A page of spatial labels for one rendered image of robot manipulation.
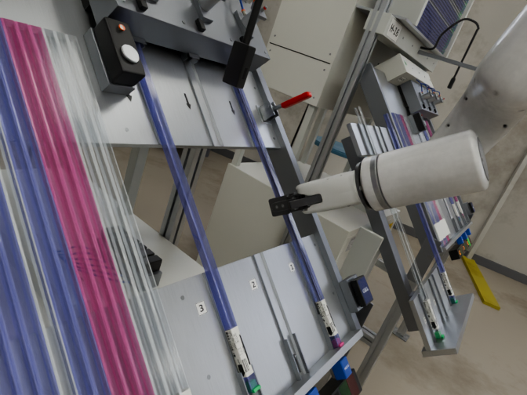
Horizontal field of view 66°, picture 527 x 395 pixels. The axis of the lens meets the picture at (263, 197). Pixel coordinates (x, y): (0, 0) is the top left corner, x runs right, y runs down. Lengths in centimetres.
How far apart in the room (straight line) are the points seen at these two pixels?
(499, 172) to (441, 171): 365
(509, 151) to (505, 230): 73
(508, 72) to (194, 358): 49
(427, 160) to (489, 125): 12
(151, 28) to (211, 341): 42
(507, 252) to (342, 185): 388
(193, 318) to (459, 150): 39
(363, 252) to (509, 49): 59
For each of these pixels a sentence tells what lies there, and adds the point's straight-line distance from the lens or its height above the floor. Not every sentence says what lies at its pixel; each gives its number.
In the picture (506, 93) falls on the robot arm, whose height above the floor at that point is 118.
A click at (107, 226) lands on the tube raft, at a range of 46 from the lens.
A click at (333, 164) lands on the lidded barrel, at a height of 51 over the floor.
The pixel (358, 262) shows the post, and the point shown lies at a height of 74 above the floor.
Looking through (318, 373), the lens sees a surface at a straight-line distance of 65.
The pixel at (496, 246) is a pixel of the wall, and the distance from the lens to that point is 440.
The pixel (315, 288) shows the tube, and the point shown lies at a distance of 71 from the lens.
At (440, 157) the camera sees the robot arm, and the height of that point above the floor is 108.
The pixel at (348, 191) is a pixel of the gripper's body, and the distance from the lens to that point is 61.
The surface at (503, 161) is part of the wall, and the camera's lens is 422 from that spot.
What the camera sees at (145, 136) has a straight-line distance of 56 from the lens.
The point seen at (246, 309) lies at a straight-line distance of 58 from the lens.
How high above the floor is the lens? 112
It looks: 19 degrees down
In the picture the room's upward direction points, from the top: 20 degrees clockwise
